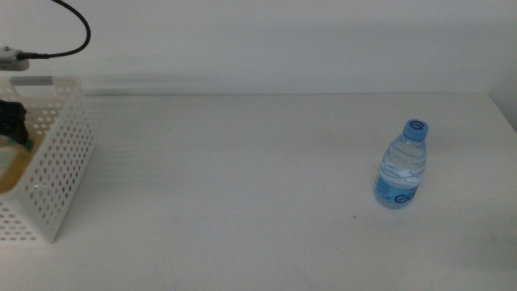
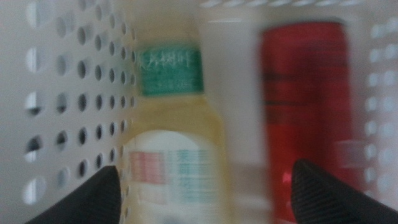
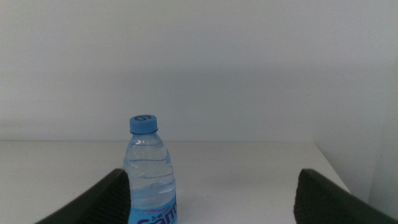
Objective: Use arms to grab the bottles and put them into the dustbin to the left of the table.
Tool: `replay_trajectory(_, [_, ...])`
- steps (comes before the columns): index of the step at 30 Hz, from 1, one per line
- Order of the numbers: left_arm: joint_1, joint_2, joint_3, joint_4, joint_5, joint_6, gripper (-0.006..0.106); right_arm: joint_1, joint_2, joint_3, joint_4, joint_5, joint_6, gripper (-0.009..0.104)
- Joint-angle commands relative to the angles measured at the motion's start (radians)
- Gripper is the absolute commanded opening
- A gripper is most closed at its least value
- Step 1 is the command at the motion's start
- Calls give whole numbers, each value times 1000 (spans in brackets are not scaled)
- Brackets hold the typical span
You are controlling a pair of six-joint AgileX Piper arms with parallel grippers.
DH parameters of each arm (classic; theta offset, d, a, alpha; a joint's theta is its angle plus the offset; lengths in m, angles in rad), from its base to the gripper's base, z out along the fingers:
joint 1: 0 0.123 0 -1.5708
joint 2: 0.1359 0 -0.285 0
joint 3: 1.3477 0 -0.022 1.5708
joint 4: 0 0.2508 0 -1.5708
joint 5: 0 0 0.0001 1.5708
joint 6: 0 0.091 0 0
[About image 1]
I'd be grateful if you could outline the yellow tea bottle white cap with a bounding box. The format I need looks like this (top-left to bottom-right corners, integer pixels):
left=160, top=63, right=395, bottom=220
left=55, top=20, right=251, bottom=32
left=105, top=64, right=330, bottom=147
left=0, top=135, right=45, bottom=194

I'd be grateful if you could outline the small water bottle blue cap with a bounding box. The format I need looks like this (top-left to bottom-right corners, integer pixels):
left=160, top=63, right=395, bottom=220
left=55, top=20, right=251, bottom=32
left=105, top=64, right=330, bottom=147
left=373, top=118, right=430, bottom=210

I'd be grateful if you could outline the white perforated plastic basket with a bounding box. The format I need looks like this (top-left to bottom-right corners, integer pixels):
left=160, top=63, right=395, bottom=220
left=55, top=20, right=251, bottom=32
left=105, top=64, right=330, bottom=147
left=0, top=75, right=96, bottom=245

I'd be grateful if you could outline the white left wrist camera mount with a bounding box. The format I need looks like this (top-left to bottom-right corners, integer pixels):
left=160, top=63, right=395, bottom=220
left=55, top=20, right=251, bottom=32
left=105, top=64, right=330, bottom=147
left=0, top=46, right=31, bottom=73

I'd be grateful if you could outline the black left camera cable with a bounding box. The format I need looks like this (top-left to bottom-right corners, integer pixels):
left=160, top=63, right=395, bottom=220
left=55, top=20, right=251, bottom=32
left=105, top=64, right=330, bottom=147
left=15, top=0, right=91, bottom=60

